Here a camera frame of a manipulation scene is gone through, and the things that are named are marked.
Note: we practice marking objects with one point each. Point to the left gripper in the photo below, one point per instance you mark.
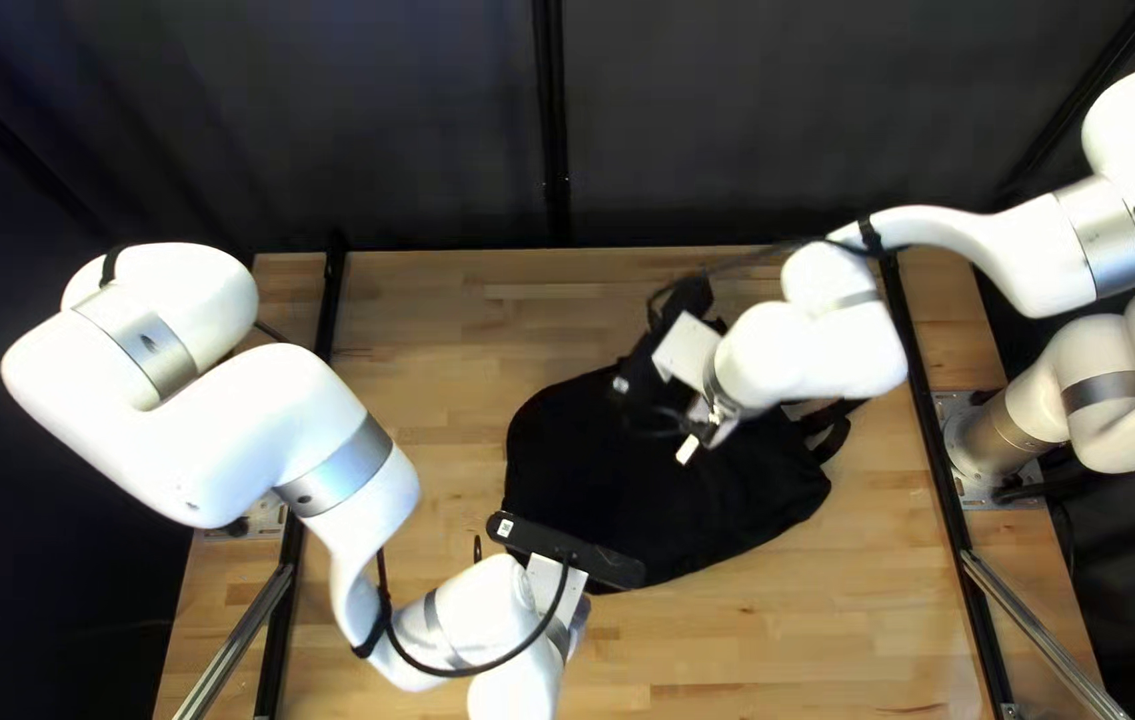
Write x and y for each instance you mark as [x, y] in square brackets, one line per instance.
[547, 582]

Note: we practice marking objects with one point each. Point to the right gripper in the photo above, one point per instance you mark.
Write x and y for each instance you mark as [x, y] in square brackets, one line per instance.
[687, 350]

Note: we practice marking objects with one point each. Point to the black backpack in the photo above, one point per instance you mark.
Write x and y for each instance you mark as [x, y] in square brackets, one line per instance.
[627, 490]

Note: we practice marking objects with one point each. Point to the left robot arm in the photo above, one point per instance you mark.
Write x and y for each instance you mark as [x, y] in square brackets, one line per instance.
[227, 430]

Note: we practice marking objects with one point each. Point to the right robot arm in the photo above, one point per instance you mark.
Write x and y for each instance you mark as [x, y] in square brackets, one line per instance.
[1027, 250]

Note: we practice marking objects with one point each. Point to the silver mounting plate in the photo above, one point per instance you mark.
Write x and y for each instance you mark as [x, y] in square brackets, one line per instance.
[967, 480]
[262, 520]

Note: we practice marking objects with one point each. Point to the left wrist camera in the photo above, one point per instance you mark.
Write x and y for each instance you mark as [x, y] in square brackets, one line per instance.
[567, 550]

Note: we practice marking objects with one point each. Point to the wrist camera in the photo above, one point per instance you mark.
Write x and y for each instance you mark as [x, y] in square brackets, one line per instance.
[567, 550]
[682, 300]

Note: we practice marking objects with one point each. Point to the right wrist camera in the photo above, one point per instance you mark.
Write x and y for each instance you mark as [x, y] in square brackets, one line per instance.
[682, 300]

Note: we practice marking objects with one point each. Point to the black frame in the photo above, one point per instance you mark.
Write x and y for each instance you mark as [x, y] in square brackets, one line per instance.
[549, 100]

